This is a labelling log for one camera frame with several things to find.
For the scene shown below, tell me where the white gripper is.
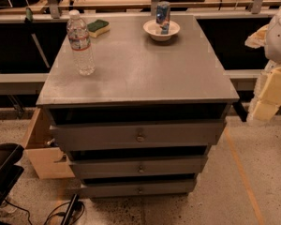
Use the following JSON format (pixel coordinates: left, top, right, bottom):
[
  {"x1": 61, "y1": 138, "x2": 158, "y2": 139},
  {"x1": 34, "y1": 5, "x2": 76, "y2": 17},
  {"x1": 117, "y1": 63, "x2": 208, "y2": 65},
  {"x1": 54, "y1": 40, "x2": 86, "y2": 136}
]
[{"x1": 244, "y1": 24, "x2": 281, "y2": 122}]

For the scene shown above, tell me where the clear plastic water bottle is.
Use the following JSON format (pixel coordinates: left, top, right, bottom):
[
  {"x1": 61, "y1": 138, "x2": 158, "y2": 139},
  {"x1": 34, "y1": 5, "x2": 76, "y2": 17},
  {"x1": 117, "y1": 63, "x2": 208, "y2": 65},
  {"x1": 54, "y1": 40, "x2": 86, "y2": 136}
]
[{"x1": 67, "y1": 9, "x2": 95, "y2": 76}]

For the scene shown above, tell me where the green yellow sponge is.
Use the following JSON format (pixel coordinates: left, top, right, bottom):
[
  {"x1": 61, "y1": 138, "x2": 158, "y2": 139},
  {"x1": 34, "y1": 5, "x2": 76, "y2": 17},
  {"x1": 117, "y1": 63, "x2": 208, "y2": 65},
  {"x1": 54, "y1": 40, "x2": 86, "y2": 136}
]
[{"x1": 87, "y1": 20, "x2": 110, "y2": 38}]

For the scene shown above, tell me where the white paper bowl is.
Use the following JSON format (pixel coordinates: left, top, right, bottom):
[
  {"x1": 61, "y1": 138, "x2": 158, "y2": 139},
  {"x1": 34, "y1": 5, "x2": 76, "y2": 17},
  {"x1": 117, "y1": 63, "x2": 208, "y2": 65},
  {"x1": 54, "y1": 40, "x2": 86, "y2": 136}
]
[{"x1": 143, "y1": 20, "x2": 180, "y2": 41}]

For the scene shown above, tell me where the blue silver redbull can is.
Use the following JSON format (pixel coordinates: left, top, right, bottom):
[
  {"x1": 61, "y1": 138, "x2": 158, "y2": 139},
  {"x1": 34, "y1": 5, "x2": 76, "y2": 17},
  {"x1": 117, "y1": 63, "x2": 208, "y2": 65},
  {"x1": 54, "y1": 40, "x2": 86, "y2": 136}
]
[{"x1": 155, "y1": 1, "x2": 170, "y2": 35}]

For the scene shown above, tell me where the light wooden open drawer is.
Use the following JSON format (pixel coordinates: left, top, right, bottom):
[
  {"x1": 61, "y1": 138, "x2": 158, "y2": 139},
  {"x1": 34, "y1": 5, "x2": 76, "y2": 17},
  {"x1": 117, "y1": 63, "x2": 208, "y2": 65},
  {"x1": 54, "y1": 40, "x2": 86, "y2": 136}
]
[{"x1": 22, "y1": 108, "x2": 74, "y2": 179}]

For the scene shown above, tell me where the black floor cable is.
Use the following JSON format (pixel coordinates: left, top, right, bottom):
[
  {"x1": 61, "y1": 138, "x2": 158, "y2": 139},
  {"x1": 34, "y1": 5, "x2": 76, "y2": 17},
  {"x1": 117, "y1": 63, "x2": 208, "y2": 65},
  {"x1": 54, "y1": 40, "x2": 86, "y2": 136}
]
[{"x1": 3, "y1": 193, "x2": 86, "y2": 225}]

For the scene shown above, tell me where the black chair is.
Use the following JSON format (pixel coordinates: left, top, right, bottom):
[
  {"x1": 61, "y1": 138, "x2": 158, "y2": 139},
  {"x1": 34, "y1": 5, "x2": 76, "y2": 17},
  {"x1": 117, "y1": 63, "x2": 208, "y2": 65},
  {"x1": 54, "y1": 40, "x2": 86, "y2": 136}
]
[{"x1": 0, "y1": 143, "x2": 23, "y2": 205}]

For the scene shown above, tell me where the grey metal shelf rail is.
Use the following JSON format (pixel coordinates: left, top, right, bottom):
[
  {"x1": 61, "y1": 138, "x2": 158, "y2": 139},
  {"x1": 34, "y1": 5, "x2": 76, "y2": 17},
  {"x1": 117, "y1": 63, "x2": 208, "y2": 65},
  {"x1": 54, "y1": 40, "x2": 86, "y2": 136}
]
[{"x1": 0, "y1": 73, "x2": 48, "y2": 95}]

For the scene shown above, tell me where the grey drawer cabinet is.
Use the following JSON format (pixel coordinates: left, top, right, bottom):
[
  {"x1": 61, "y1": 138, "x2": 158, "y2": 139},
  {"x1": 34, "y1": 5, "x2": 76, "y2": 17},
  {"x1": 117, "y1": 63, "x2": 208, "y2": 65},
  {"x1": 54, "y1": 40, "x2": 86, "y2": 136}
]
[{"x1": 37, "y1": 15, "x2": 239, "y2": 198}]

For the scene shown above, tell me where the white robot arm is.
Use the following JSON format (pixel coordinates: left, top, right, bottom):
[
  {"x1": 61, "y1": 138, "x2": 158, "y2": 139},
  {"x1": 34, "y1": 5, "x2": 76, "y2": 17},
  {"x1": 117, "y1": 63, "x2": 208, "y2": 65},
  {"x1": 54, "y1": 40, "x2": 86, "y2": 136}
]
[{"x1": 244, "y1": 8, "x2": 281, "y2": 124}]

